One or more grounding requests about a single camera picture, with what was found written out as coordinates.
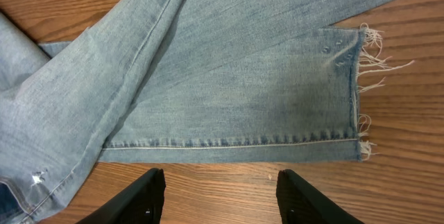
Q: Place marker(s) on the light blue denim jeans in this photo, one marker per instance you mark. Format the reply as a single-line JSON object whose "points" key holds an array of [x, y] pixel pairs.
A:
{"points": [[180, 81]]}

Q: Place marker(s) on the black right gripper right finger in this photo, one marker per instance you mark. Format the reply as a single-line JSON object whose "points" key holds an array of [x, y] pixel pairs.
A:
{"points": [[301, 203]]}

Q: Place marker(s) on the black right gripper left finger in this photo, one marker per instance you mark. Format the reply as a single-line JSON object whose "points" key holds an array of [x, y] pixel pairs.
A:
{"points": [[139, 203]]}

